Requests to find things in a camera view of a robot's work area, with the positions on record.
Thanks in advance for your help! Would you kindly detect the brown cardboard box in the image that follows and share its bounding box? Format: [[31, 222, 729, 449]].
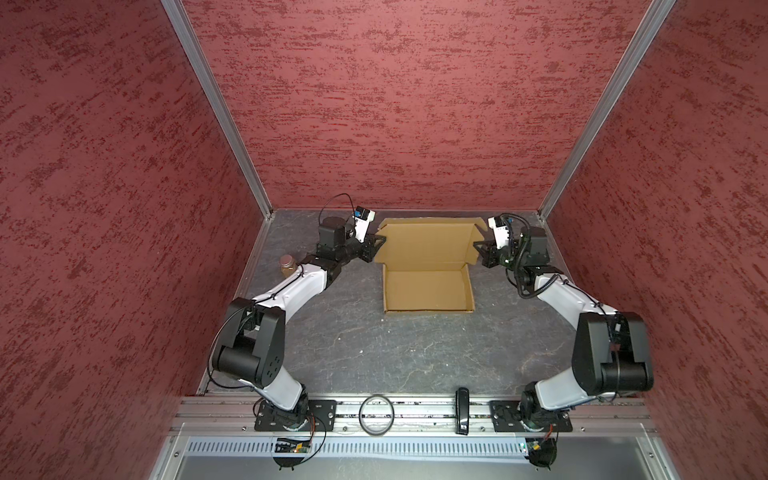
[[374, 217, 487, 313]]

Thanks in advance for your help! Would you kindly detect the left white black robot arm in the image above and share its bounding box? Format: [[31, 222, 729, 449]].
[[207, 207, 386, 431]]

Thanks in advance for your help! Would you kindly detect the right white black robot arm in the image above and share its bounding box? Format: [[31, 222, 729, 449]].
[[473, 215, 654, 431]]

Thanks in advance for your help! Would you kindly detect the black desk calculator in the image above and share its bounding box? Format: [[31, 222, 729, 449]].
[[531, 226, 547, 241]]

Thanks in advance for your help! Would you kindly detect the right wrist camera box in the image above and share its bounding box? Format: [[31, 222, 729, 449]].
[[488, 213, 513, 250]]

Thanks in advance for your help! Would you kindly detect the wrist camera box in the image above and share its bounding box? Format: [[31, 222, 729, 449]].
[[353, 206, 376, 243], [488, 213, 513, 250]]

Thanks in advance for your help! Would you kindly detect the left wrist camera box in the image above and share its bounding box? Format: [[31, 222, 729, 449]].
[[353, 206, 376, 243]]

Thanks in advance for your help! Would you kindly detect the black handle bar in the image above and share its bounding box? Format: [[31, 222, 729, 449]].
[[454, 387, 470, 436]]

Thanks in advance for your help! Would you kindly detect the black cable ring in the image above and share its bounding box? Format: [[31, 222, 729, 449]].
[[358, 393, 396, 437]]

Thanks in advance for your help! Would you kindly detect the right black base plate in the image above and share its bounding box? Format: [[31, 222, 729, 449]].
[[488, 400, 573, 434]]

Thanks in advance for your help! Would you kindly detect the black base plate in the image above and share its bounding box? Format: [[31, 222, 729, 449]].
[[488, 400, 573, 434], [254, 399, 338, 432]]

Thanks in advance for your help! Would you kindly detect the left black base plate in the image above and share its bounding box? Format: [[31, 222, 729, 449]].
[[254, 399, 338, 432]]

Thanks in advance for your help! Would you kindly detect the right circuit board with wires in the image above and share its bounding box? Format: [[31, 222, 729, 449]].
[[526, 438, 558, 470]]

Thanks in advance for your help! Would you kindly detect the circuit board with wires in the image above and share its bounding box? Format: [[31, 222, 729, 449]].
[[526, 438, 558, 470], [272, 437, 313, 469]]

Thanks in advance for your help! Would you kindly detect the left circuit board with wires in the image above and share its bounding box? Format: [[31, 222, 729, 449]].
[[272, 437, 313, 469]]

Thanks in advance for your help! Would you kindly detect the aluminium front rail frame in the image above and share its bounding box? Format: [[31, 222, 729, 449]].
[[150, 394, 679, 479]]

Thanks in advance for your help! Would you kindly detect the right aluminium corner post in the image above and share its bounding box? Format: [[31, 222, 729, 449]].
[[538, 0, 676, 223]]

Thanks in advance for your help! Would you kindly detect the aluminium corner post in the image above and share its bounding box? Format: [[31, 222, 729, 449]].
[[538, 0, 676, 223], [161, 0, 274, 221]]

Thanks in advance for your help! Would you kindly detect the left aluminium corner post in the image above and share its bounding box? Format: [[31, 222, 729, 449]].
[[161, 0, 274, 221]]

